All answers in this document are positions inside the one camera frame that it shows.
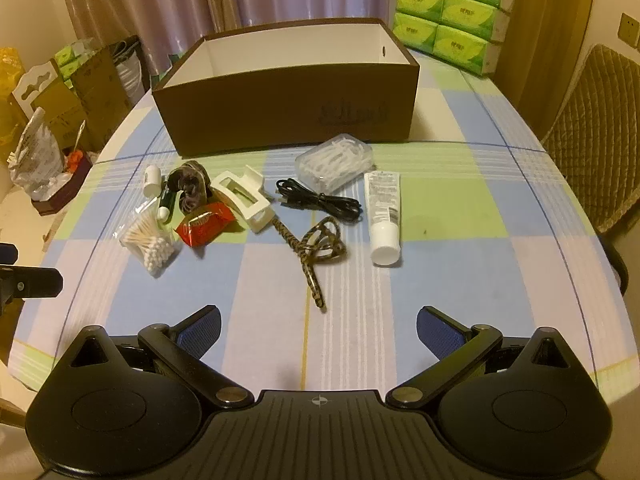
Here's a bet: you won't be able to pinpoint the carton with white flap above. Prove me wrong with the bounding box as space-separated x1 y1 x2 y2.
12 57 87 153

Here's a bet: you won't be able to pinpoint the yellow plastic bag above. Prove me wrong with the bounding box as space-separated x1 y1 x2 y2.
0 47 26 171

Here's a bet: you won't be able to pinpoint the white plastic bag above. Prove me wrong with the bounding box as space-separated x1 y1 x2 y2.
7 107 66 197

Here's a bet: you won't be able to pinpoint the small green tissue packs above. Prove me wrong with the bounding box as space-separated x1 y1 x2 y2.
54 42 87 79

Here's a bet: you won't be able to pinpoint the quilted beige chair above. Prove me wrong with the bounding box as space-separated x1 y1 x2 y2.
541 42 640 296

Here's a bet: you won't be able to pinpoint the green lip balm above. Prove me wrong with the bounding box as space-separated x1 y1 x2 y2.
156 185 176 221

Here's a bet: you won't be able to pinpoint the clear floss pick box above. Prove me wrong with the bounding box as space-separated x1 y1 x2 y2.
294 132 373 193

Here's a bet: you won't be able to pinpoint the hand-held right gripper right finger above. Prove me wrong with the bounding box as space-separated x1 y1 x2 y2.
385 304 576 409

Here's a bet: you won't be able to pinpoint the red snack packet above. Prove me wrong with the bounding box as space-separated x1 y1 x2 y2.
175 201 234 247

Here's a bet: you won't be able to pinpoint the black cable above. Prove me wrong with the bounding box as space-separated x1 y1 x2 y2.
276 178 362 223

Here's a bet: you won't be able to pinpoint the small white bottle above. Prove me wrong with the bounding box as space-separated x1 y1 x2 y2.
142 165 162 197

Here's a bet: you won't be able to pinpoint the bag of cotton swabs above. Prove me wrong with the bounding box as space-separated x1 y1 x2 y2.
112 207 181 278

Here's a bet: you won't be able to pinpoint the checkered tablecloth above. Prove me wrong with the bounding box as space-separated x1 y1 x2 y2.
7 62 617 396

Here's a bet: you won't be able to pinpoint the small dark wooden box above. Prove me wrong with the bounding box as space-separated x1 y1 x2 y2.
31 150 94 216

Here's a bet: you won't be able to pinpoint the brown cardboard box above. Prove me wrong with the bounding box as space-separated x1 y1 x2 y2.
151 17 420 157

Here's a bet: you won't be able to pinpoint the white hair claw clip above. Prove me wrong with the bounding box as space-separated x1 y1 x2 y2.
210 169 273 233

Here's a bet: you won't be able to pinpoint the white cream tube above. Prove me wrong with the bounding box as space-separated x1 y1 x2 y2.
363 171 402 267

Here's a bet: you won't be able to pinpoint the brown velvet scrunchie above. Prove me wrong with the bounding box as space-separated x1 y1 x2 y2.
166 160 211 213

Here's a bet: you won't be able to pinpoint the leopard print hair band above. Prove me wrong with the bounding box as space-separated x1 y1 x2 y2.
270 215 347 309

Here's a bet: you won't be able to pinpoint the wall socket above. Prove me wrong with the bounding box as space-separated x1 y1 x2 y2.
618 11 640 51

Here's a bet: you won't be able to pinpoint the stack of green tissue packs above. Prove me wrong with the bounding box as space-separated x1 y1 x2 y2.
392 0 517 77

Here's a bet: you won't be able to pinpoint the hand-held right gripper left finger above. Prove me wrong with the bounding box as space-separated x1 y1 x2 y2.
65 304 253 409

